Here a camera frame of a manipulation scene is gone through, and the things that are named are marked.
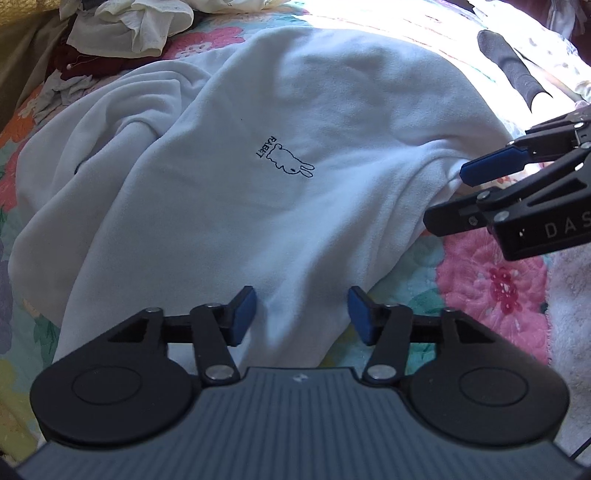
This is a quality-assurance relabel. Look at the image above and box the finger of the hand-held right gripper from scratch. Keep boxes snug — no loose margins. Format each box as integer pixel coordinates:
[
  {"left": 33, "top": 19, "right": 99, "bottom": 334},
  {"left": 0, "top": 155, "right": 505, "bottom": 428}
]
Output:
[
  {"left": 424, "top": 157, "right": 591, "bottom": 238},
  {"left": 459, "top": 108, "right": 591, "bottom": 188}
]

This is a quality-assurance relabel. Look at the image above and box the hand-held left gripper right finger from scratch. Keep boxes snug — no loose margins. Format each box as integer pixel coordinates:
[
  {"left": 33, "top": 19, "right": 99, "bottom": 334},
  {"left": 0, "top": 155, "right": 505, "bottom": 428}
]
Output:
[{"left": 347, "top": 286, "right": 495, "bottom": 385}]

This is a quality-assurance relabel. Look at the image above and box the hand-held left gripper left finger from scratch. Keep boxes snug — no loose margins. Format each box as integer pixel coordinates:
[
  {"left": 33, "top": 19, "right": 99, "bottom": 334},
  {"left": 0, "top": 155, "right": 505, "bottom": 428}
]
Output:
[{"left": 108, "top": 286, "right": 257, "bottom": 385}]

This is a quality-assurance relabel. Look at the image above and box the white rabbit print sweatshirt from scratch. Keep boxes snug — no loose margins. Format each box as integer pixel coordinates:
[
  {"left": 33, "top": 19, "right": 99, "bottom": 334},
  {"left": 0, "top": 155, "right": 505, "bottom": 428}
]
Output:
[{"left": 11, "top": 24, "right": 515, "bottom": 365}]

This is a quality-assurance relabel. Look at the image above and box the floral quilt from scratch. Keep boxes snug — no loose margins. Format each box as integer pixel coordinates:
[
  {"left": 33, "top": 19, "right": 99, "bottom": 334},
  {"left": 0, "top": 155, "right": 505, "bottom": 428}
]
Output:
[{"left": 0, "top": 0, "right": 591, "bottom": 444}]

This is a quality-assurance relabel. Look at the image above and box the white fluffy blanket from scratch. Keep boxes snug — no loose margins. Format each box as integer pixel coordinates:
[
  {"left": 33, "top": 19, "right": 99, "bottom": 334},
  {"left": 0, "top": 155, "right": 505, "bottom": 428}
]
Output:
[{"left": 547, "top": 251, "right": 591, "bottom": 444}]

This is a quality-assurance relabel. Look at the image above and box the dark grey sock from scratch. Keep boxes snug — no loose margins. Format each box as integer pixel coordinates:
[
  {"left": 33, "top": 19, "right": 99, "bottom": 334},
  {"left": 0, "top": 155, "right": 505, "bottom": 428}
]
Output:
[{"left": 477, "top": 28, "right": 555, "bottom": 112}]

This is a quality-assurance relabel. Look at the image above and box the white printed cloth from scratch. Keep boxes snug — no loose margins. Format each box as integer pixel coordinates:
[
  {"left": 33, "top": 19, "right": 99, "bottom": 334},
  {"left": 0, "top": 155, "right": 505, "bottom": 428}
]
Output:
[{"left": 462, "top": 0, "right": 591, "bottom": 102}]

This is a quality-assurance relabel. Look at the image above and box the light grey small cloth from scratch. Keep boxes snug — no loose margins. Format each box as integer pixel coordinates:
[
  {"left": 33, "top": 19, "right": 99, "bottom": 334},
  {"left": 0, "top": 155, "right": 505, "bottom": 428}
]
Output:
[{"left": 34, "top": 69, "right": 100, "bottom": 123}]

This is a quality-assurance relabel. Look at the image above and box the dark red garment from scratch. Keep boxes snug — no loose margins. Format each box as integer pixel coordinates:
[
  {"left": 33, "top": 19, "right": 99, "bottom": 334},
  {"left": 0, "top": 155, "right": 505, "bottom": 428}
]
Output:
[{"left": 46, "top": 44, "right": 139, "bottom": 81}]

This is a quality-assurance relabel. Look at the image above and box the cream crumpled shirt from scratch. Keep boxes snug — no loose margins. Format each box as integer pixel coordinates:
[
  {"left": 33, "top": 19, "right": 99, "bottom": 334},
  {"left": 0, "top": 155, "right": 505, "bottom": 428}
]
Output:
[{"left": 67, "top": 0, "right": 195, "bottom": 58}]

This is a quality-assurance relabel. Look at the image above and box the cream satin curtain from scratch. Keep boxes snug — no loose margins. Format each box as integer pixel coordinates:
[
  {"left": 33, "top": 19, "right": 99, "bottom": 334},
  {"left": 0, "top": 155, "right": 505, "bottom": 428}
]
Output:
[{"left": 0, "top": 0, "right": 61, "bottom": 134}]

